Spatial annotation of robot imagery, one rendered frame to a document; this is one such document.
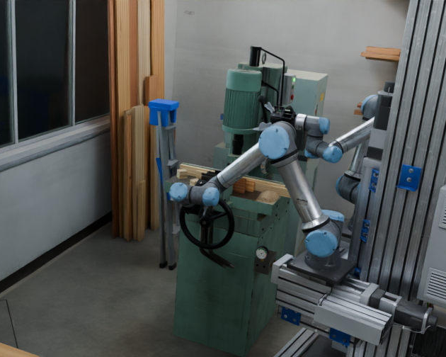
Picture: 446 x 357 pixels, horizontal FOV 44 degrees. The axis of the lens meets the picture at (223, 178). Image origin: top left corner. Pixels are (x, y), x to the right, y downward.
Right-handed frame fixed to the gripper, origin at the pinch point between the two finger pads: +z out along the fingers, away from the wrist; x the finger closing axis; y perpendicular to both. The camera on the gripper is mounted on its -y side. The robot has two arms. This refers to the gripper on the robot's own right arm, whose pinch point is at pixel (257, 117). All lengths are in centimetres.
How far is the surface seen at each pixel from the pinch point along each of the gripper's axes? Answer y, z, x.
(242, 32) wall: -143, 96, -185
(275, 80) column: -9.6, 1.3, -31.5
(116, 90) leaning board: -77, 139, -56
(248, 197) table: -25.6, -1.2, 31.2
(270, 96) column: -15.2, 2.7, -24.8
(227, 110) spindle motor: -2.0, 17.0, -2.9
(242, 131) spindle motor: -8.1, 7.8, 4.1
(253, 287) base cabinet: -58, -10, 66
